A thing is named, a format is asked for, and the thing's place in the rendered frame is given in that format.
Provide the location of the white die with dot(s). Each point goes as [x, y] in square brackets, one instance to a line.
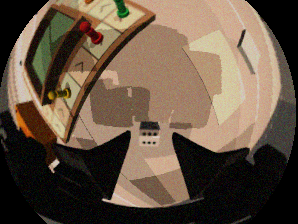
[149, 134]

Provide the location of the green pawn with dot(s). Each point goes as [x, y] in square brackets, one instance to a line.
[122, 10]

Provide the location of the yellow game pawn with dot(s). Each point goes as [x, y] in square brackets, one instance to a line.
[65, 92]

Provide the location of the red pawn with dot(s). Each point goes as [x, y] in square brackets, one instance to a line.
[96, 37]

